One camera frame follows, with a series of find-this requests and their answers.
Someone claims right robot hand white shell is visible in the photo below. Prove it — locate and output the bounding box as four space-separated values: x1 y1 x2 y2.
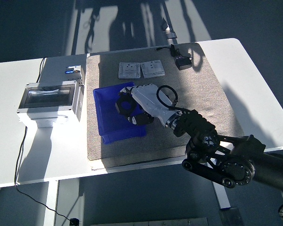
118 83 183 129

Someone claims large black nut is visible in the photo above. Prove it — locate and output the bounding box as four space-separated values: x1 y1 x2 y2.
115 95 139 116

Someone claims blue plastic box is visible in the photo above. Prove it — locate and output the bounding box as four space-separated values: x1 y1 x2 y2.
93 81 147 145

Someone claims white socket panel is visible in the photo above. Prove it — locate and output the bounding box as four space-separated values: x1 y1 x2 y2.
118 62 142 79
140 59 166 79

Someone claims grey-brown mat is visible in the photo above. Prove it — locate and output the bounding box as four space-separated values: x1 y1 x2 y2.
86 42 245 168

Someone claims black power adapter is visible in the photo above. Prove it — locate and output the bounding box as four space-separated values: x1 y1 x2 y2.
175 56 194 71

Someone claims small silver floor object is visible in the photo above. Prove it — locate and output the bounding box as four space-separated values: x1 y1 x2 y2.
165 30 178 40

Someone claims circuit breaker with blue label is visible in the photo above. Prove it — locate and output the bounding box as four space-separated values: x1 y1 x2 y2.
64 65 85 87

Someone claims white table leg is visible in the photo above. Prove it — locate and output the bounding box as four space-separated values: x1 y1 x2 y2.
212 182 232 210
42 180 59 226

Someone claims dark table foot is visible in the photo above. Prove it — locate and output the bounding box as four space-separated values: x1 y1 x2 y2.
218 207 245 226

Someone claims black adapter cord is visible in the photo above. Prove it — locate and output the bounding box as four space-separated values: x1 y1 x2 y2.
154 44 194 62

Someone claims white enclosure with clear lid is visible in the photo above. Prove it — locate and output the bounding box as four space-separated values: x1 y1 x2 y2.
16 80 85 129

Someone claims thin black cable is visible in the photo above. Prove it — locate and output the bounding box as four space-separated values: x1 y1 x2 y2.
13 57 73 222

